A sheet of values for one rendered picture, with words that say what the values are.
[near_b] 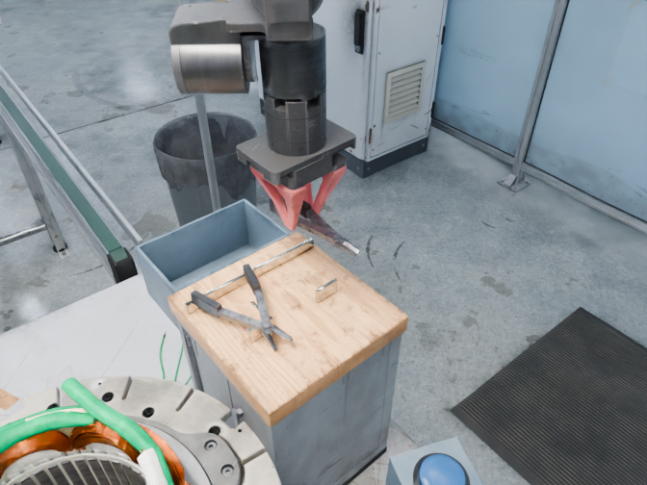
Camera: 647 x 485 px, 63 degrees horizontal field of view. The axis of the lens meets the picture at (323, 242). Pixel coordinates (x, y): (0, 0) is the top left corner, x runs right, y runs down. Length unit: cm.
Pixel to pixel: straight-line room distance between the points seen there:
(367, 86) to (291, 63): 212
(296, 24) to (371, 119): 222
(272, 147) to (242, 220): 29
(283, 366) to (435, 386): 136
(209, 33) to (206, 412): 31
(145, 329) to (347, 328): 51
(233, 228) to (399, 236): 170
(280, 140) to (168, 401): 25
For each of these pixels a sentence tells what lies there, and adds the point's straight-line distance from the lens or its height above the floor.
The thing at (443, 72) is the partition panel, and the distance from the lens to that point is 302.
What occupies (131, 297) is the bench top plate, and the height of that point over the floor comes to 78.
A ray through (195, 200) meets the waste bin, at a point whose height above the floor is 38.
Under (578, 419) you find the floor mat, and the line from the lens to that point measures 193.
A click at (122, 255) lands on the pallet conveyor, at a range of 122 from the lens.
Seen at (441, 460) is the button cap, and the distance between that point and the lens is 52.
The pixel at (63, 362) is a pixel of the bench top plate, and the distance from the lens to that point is 101.
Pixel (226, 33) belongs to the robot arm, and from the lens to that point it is 46.
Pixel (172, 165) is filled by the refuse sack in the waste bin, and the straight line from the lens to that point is 195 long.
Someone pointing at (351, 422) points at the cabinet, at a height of 93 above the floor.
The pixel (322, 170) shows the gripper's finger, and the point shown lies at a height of 123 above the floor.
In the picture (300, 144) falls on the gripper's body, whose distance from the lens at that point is 49.
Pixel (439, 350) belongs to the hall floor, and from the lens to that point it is 197.
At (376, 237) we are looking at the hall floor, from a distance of 240.
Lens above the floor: 150
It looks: 39 degrees down
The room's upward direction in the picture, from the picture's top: straight up
